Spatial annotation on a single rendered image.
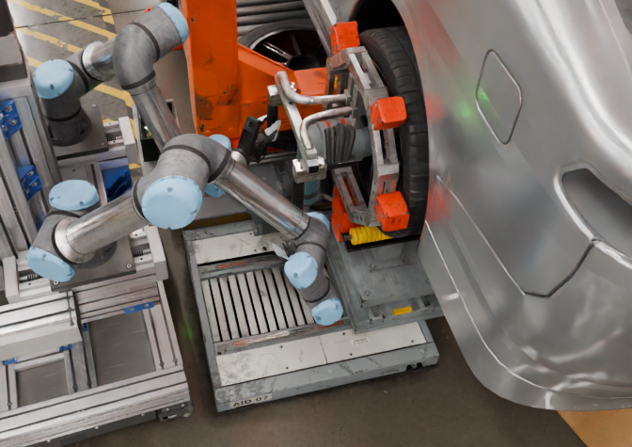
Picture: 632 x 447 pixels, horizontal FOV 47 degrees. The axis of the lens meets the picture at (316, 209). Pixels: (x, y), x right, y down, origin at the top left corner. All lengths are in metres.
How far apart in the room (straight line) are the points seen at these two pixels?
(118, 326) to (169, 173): 1.20
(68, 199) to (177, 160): 0.42
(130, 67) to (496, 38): 0.92
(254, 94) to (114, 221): 1.14
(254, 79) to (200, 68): 0.21
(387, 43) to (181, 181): 0.87
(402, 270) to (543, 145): 1.44
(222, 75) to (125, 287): 0.85
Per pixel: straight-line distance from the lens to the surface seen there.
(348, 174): 2.53
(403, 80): 2.07
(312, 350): 2.72
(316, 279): 1.73
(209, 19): 2.45
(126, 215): 1.65
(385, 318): 2.73
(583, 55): 1.40
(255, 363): 2.69
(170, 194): 1.53
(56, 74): 2.30
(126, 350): 2.61
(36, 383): 2.62
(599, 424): 2.91
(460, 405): 2.79
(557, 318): 1.58
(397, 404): 2.74
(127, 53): 1.94
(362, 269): 2.76
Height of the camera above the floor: 2.42
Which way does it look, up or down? 48 degrees down
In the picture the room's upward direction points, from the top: 5 degrees clockwise
